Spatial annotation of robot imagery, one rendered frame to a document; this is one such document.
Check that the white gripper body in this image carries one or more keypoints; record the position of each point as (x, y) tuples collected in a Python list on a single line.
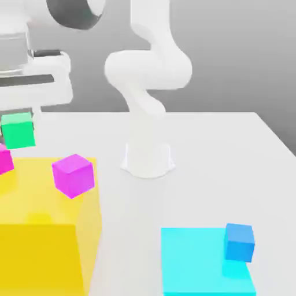
[(57, 92)]

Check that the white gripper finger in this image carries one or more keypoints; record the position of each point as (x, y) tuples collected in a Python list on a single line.
[(37, 109)]

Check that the small green cube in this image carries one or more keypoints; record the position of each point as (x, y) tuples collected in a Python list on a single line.
[(18, 134)]

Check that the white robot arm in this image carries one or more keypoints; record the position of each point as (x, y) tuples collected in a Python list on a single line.
[(148, 69)]

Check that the small pink cube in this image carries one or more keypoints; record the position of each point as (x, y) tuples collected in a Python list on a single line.
[(5, 161)]

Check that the small magenta cube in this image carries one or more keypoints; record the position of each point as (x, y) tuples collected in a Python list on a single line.
[(74, 178)]

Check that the small blue cube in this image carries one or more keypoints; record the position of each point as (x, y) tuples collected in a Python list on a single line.
[(239, 245)]

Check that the large yellow box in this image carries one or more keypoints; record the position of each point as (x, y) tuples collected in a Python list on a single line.
[(41, 254)]

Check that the large cyan box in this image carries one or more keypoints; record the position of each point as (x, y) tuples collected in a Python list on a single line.
[(192, 261)]

